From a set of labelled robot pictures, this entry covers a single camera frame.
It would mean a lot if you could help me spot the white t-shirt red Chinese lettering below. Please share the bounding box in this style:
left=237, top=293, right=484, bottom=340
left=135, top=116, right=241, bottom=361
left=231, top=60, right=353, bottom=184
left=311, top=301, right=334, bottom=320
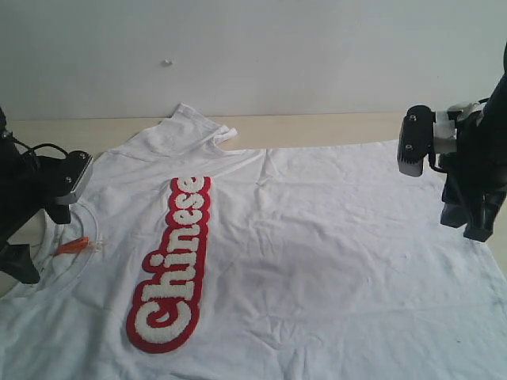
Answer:
left=1, top=105, right=506, bottom=379

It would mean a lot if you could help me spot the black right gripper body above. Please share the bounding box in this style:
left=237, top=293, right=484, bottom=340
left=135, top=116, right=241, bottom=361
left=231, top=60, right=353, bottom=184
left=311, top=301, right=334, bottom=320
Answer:
left=432, top=104, right=506, bottom=198

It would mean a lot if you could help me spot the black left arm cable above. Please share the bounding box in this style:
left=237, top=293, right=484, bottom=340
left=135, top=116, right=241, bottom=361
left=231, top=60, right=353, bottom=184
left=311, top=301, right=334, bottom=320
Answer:
left=0, top=132, right=68, bottom=167

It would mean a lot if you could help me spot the orange size tag on string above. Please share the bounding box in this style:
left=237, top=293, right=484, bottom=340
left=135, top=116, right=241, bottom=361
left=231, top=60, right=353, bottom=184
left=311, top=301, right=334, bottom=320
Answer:
left=52, top=236, right=104, bottom=257

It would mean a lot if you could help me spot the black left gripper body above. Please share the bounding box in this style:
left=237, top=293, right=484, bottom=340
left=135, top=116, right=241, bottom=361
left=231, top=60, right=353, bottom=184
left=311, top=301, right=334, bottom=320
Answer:
left=1, top=132, right=69, bottom=246

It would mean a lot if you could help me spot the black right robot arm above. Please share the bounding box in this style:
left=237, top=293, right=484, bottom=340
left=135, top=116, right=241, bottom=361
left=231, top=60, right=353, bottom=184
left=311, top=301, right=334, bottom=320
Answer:
left=438, top=74, right=506, bottom=242

